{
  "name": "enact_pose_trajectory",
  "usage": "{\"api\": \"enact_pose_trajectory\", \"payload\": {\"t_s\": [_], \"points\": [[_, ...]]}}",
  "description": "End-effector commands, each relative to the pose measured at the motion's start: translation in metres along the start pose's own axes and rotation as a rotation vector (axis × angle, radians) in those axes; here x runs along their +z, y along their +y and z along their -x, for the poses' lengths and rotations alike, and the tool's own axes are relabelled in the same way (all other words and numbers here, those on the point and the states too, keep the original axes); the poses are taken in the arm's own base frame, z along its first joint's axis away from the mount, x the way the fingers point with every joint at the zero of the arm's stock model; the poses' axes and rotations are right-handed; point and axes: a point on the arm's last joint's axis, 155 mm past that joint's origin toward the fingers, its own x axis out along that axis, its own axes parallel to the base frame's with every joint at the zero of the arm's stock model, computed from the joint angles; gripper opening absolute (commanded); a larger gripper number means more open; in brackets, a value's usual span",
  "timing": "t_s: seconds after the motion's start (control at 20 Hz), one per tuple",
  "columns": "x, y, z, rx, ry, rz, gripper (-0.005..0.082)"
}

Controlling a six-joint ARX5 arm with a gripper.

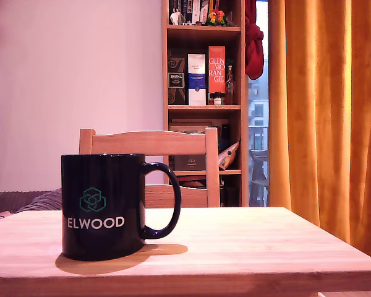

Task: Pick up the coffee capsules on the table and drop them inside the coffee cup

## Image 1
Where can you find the dark gift box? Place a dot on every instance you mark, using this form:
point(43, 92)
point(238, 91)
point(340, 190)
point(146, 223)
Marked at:
point(190, 162)

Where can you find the dark book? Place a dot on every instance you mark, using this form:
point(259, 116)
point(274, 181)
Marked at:
point(187, 6)

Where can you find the white figurine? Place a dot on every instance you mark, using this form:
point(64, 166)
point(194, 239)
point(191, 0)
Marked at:
point(174, 17)

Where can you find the small amber bottle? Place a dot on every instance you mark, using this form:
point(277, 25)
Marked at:
point(212, 99)
point(219, 99)

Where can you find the red knotted curtain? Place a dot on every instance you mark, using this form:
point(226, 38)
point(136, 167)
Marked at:
point(253, 55)

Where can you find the white and blue box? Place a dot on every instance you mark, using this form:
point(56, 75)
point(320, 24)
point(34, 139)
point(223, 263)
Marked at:
point(196, 83)

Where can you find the wooden bookshelf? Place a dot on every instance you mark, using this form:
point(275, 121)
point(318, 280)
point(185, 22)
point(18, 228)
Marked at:
point(204, 107)

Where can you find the white book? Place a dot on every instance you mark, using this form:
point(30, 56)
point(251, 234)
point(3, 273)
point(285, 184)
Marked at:
point(196, 9)

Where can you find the crumpled snack bag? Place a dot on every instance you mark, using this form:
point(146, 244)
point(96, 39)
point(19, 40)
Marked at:
point(227, 157)

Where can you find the clear glass bottle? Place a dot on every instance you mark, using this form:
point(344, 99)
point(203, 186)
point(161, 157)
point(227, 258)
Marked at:
point(229, 89)

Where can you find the dark blue ELWOOD mug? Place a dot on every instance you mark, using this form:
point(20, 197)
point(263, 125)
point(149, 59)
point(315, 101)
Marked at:
point(102, 185)

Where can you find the grey balcony chair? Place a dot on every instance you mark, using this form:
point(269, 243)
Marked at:
point(259, 161)

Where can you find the orange curtain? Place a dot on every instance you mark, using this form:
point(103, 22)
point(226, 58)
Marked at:
point(327, 108)

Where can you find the black whisky box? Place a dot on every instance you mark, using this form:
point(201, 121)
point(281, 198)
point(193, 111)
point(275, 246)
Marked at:
point(176, 92)

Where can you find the red Glenmorangie box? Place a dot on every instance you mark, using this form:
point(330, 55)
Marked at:
point(216, 55)

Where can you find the light wooden chair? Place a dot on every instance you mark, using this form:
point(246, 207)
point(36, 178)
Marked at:
point(148, 143)

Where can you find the purple sofa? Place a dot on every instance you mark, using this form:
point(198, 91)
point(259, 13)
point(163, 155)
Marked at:
point(3, 201)

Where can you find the colourful parrot figurine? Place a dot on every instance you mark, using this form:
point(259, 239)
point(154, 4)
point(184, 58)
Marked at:
point(216, 17)

